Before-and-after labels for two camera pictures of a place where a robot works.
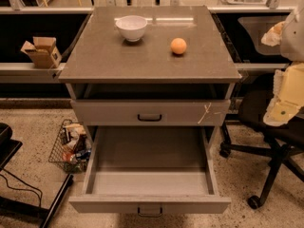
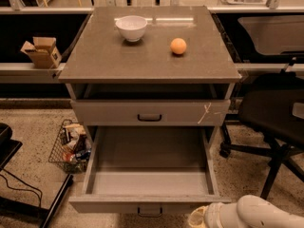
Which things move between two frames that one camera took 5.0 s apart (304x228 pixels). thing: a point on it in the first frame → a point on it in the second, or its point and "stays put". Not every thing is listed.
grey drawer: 150,171 stays put
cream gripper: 294,38 → 213,218
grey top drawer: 152,112 stays put
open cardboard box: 44,52 stays put
